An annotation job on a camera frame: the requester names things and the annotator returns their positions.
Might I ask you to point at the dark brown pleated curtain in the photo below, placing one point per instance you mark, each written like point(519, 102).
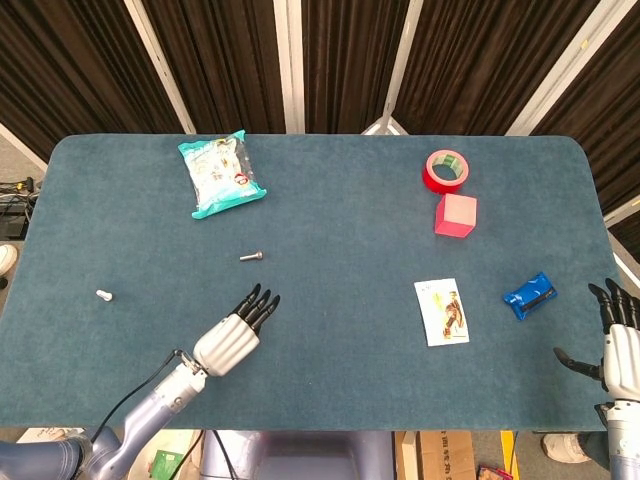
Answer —
point(350, 60)
point(475, 65)
point(225, 65)
point(615, 100)
point(75, 65)

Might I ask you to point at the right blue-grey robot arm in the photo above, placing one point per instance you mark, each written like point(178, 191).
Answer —
point(622, 440)

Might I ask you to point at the blue felt table mat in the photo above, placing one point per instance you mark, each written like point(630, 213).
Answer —
point(325, 225)

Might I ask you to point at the white open box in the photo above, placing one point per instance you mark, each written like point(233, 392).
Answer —
point(180, 447)

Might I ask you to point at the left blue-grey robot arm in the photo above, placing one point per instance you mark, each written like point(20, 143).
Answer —
point(160, 400)

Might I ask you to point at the white partition frame beam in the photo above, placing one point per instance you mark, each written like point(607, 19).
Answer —
point(620, 212)
point(22, 145)
point(630, 265)

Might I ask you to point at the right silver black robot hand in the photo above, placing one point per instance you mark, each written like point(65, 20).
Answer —
point(622, 360)

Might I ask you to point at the green small packet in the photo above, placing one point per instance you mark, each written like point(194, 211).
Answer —
point(165, 461)

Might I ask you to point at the pink cube block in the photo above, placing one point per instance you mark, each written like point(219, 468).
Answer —
point(456, 212)

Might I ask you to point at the black floor equipment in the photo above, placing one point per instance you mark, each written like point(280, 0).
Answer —
point(12, 222)

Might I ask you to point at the colourful cartoon print box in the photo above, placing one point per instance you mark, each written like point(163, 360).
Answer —
point(50, 434)

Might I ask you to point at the yellow strip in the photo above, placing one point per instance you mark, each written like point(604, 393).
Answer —
point(507, 450)

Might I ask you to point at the red tape roll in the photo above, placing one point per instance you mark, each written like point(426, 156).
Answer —
point(436, 182)

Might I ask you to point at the colourful booklet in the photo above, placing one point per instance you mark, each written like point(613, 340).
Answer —
point(492, 474)

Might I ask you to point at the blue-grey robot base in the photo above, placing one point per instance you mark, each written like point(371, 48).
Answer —
point(310, 460)

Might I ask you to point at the silver bolt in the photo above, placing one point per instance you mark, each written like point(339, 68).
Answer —
point(105, 295)
point(250, 257)

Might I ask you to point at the teal snack bag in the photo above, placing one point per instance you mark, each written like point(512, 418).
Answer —
point(220, 175)

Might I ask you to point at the blue foil packet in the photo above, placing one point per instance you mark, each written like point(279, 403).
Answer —
point(527, 295)

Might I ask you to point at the brown cardboard box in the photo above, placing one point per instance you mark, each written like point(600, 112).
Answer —
point(440, 457)

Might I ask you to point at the white partition frame post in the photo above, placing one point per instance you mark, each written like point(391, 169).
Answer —
point(291, 65)
point(566, 65)
point(405, 50)
point(161, 70)

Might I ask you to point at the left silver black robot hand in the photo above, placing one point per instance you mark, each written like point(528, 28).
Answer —
point(227, 345)

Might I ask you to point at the white picture card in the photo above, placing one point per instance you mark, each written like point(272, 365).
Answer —
point(442, 312)

